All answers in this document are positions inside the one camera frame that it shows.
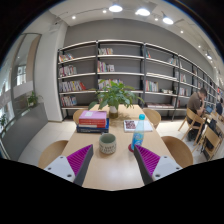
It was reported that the large grey bookshelf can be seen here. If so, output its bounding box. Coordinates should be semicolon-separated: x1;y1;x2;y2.
57;39;218;119

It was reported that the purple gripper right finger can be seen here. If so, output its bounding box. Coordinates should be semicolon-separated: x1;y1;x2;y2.
133;144;183;186

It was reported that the red round coaster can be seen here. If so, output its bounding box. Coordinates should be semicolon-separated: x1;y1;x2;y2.
128;144;134;153

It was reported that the potted plant on ledge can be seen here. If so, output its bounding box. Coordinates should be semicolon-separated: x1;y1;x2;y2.
27;92;42;107

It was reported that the wooden folding chair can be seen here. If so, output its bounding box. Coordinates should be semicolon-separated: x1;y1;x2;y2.
179;109;205;143
201;127;222;161

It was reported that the clear blue-capped water bottle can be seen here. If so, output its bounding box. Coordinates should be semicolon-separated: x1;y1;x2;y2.
131;114;145;149

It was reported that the wooden chair back left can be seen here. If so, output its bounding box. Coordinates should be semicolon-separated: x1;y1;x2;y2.
73;109;86;125

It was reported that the green potted table plant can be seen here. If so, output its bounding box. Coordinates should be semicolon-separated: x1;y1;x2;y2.
88;81;144;119

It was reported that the red middle book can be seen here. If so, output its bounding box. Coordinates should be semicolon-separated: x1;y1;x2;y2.
79;119;106;128

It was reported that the wooden chair front left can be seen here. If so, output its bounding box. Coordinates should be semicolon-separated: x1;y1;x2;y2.
38;140;68;169

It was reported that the pink top book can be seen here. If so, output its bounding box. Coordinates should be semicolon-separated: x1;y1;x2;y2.
79;110;107;120

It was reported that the dark blue bottom book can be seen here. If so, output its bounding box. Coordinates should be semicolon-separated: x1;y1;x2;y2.
76;118;109;133

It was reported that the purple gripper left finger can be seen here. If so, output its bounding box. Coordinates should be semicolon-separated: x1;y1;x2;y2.
43;143;95;187

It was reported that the grey-green ceramic mug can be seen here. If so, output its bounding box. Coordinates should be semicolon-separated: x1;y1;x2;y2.
99;133;116;154

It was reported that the wooden chair back right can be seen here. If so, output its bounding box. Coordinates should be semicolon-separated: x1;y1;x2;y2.
143;108;161;128

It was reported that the seated man brown shirt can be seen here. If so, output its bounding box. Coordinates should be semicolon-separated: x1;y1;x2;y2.
187;88;207;141

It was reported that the open magazine on table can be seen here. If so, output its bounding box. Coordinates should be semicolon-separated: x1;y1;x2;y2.
123;120;153;132

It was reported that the potted plant by window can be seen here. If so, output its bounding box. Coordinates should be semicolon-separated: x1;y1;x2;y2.
0;114;8;130

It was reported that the wooden chair front right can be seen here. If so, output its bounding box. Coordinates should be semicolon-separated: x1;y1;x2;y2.
162;136;193;168

